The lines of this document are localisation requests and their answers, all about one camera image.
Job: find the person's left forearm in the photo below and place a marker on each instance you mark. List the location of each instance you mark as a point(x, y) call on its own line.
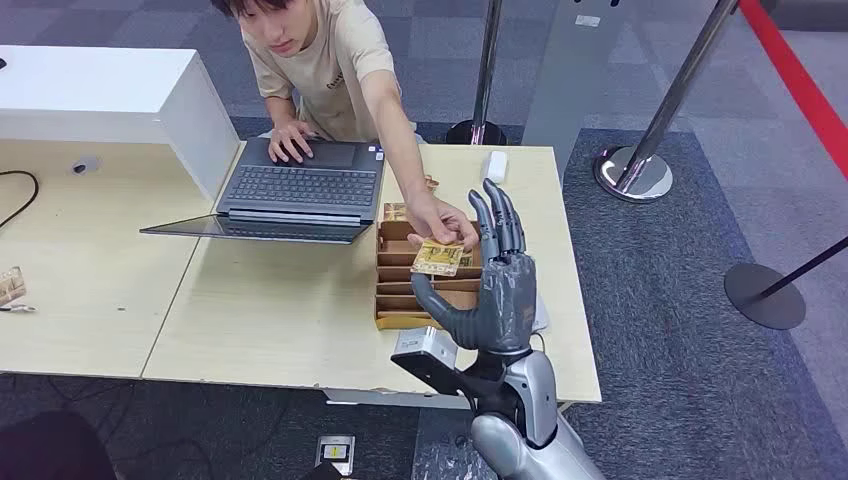
point(397, 139)

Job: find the brown patterned card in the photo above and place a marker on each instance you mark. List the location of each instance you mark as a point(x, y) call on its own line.
point(10, 286)

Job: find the white counter box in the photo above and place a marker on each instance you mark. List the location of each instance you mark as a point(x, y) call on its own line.
point(99, 93)

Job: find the red barrier belt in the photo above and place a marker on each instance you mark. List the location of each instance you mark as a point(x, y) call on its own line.
point(795, 73)

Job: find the person's left hand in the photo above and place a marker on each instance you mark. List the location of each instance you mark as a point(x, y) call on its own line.
point(440, 218)

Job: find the person's right forearm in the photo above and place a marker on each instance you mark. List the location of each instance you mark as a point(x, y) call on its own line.
point(281, 112)

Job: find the person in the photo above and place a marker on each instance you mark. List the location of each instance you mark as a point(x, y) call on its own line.
point(338, 73)

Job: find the black stanchion round base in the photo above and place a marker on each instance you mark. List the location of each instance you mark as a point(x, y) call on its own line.
point(765, 297)

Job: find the pale wrist camera black mount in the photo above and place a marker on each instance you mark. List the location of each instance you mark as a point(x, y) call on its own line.
point(424, 344)

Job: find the plastic wrapped grey base plate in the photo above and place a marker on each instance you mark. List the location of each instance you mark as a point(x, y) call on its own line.
point(437, 457)

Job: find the chrome stanchion black base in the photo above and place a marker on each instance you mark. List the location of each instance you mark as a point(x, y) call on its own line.
point(487, 66)

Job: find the dark grey open laptop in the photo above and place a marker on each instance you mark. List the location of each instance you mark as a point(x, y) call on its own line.
point(305, 185)

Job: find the floor socket plate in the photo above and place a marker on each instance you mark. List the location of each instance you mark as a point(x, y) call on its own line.
point(334, 456)

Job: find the wooden card organizer box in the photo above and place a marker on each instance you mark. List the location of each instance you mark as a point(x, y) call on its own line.
point(397, 265)

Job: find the grey card reader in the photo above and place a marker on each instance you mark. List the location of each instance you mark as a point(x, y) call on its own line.
point(540, 318)

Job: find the person's right hand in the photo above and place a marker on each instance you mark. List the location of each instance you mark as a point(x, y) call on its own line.
point(290, 140)

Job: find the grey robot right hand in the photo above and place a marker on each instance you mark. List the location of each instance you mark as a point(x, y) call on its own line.
point(503, 298)

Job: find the yellow ID card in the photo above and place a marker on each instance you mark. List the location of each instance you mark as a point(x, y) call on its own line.
point(437, 260)

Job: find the gold room key card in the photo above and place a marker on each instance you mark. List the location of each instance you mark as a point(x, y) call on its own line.
point(466, 260)

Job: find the small white device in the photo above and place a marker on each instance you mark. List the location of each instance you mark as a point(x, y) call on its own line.
point(495, 166)

